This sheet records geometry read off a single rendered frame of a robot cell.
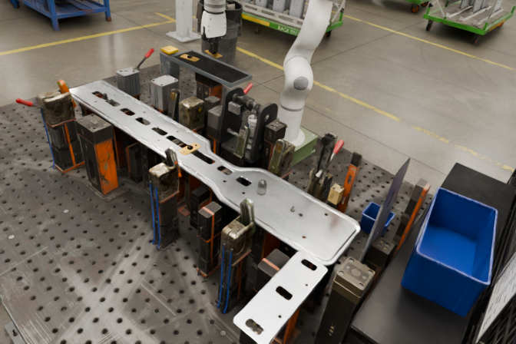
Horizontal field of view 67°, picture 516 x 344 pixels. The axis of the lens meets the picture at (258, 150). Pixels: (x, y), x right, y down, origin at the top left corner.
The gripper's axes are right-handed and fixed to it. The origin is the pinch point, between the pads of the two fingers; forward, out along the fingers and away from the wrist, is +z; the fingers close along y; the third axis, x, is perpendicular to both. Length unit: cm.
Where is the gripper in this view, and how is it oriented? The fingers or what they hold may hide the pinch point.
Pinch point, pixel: (213, 47)
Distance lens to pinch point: 172.0
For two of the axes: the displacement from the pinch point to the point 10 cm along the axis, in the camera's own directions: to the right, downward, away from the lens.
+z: -0.9, 8.2, 5.7
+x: 6.5, 4.8, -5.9
